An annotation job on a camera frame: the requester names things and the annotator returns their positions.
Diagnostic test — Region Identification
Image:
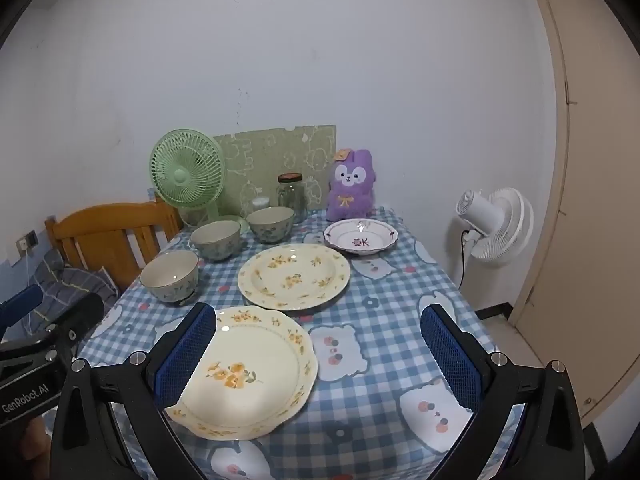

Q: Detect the glass jar with dark lid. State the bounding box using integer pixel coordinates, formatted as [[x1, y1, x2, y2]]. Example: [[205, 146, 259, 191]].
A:
[[276, 173, 307, 224]]

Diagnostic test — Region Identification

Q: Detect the scalloped yellow floral plate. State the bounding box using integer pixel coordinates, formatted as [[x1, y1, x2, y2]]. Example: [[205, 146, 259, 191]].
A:
[[165, 305, 319, 442]]

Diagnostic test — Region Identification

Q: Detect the grey plaid pillow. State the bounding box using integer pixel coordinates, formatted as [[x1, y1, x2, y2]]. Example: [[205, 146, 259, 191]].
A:
[[32, 250, 121, 331]]

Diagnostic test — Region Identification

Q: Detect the purple plush toy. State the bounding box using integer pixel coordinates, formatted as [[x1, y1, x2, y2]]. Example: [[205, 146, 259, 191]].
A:
[[326, 148, 377, 223]]

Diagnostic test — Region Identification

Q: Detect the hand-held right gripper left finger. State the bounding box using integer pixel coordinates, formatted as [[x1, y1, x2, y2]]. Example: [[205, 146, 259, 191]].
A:
[[50, 302, 217, 480]]

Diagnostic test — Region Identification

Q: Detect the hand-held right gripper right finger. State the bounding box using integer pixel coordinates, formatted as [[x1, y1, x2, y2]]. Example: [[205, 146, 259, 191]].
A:
[[421, 304, 587, 480]]

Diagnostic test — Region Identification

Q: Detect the black fan power cable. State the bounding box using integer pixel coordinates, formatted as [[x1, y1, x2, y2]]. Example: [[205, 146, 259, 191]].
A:
[[457, 230, 473, 291]]

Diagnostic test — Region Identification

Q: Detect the beige door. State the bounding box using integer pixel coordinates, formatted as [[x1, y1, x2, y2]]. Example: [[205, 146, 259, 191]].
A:
[[510, 0, 640, 431]]

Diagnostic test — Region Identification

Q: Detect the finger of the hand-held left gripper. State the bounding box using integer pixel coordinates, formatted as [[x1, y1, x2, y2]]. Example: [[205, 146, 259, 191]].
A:
[[0, 284, 45, 333], [45, 292, 106, 361]]

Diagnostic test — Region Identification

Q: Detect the round yellow floral plate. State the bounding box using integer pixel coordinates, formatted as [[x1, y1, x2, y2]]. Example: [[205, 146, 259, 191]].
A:
[[237, 243, 351, 311]]

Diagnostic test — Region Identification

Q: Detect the floral ceramic bowl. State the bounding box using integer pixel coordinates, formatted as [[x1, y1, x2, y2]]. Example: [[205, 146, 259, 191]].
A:
[[139, 250, 200, 306], [189, 220, 243, 263], [246, 207, 295, 244]]

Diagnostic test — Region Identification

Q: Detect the white plate with red pattern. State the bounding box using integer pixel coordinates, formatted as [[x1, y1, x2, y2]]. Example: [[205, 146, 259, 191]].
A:
[[323, 218, 399, 256]]

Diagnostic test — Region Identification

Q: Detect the green patterned mat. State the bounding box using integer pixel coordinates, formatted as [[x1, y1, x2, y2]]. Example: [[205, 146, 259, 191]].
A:
[[212, 124, 337, 218]]

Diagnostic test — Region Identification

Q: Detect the green desk fan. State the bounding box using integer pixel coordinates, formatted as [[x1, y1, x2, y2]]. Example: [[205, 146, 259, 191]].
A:
[[149, 129, 251, 235]]

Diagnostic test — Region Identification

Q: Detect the wooden bed headboard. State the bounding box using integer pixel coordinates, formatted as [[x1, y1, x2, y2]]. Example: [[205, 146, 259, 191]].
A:
[[45, 199, 183, 293]]

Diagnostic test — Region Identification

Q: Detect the blue checked tablecloth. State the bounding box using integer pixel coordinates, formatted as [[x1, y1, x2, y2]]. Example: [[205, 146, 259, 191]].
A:
[[75, 205, 526, 480]]

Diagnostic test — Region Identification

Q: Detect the white floor fan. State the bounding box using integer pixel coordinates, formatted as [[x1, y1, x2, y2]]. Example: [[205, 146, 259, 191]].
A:
[[455, 187, 535, 268]]

